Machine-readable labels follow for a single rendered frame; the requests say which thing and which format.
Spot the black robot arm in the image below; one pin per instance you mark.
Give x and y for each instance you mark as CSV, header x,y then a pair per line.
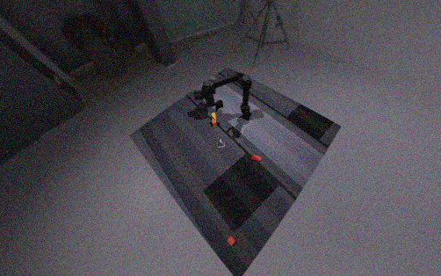
x,y
209,86

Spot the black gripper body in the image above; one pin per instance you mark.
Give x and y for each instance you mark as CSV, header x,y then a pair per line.
x,y
209,103

